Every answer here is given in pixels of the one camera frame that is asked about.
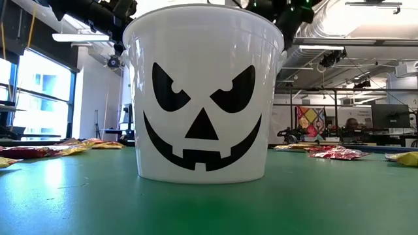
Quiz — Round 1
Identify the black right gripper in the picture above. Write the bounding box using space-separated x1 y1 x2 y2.
276 7 315 50

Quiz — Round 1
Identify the yellow candy packet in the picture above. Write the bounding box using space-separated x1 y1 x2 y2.
273 143 323 153
48 143 94 157
91 141 127 150
0 157 23 169
384 151 418 167

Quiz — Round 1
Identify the ceiling light strip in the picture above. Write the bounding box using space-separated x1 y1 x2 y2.
298 44 346 52

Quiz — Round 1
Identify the black track spotlight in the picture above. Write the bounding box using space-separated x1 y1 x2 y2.
319 49 347 69
353 78 372 89

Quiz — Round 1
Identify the black metal rack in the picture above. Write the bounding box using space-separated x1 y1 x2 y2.
276 86 418 144

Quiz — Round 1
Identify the white jack-o-lantern face bucket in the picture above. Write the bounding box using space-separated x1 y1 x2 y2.
122 3 288 185

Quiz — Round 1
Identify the colourful patterned quilt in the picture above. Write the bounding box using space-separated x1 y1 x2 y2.
295 105 327 138

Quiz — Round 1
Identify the background robot rig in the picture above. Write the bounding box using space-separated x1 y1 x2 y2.
276 126 327 144

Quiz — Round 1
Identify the white ceiling unit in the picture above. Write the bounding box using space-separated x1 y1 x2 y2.
394 61 418 78

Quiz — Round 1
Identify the dark background monitor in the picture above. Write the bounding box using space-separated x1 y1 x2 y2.
371 103 411 129

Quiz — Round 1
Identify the black round ceiling lamp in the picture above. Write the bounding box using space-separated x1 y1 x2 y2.
106 54 122 70

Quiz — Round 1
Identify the monitor on black rolling stand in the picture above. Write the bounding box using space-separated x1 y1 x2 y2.
103 102 135 142

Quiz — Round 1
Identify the white ceiling light fixture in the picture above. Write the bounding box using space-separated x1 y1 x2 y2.
51 32 110 43

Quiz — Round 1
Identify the black tripod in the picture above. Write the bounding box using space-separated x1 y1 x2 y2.
93 109 102 140

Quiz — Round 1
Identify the green table mat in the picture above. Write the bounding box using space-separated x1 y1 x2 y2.
0 146 418 235

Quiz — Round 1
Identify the silver ventilation duct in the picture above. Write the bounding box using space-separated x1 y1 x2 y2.
293 0 370 40

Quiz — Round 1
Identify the dark ceiling rail fixture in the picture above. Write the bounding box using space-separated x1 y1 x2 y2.
344 1 403 16

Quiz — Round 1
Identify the large glass window wall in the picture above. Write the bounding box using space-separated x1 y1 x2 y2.
0 48 78 141

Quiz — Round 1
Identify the yellow hanging cable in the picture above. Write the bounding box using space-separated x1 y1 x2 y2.
26 3 37 50
0 21 7 61

